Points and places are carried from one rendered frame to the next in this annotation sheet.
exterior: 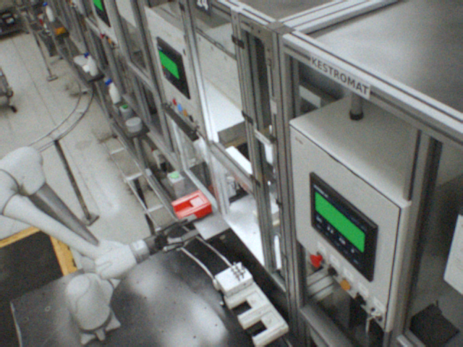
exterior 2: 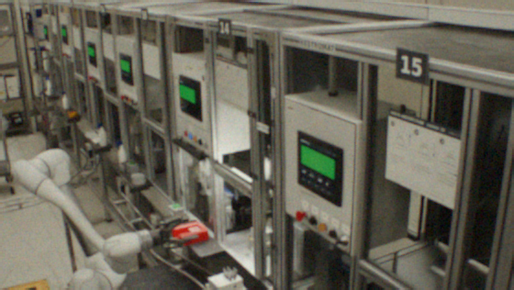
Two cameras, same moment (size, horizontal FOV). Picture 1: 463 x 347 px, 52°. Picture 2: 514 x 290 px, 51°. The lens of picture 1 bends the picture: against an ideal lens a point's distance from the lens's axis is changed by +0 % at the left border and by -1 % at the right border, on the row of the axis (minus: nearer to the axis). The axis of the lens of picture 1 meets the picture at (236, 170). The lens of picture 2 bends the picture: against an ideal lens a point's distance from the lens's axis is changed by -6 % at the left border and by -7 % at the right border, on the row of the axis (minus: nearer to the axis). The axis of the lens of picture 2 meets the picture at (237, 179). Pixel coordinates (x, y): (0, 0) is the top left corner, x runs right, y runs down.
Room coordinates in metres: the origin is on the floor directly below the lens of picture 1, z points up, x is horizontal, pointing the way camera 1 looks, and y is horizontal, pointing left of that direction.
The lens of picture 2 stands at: (-0.92, 0.12, 2.28)
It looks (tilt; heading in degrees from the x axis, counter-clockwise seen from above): 21 degrees down; 357
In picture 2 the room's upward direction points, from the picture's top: 2 degrees counter-clockwise
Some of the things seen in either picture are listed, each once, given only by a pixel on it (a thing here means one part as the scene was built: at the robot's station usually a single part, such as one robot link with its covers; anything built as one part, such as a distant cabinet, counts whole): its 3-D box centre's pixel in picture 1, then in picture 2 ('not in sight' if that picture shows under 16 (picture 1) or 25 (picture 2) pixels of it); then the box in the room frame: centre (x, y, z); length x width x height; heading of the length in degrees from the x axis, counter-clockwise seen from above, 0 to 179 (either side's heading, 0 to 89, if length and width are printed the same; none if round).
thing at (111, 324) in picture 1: (95, 322); not in sight; (1.35, 0.73, 0.71); 0.22 x 0.18 x 0.06; 24
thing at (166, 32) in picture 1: (197, 63); (210, 98); (1.95, 0.09, 1.60); 0.42 x 0.29 x 0.46; 24
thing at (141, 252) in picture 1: (139, 251); (143, 240); (1.34, 0.43, 1.12); 0.09 x 0.06 x 0.09; 24
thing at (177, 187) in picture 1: (178, 184); (178, 216); (1.91, 0.30, 0.97); 0.08 x 0.08 x 0.12; 24
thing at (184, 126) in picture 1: (179, 118); (188, 147); (1.89, 0.22, 1.37); 0.36 x 0.04 x 0.04; 24
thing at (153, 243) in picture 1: (156, 243); (159, 237); (1.37, 0.36, 1.12); 0.09 x 0.07 x 0.08; 114
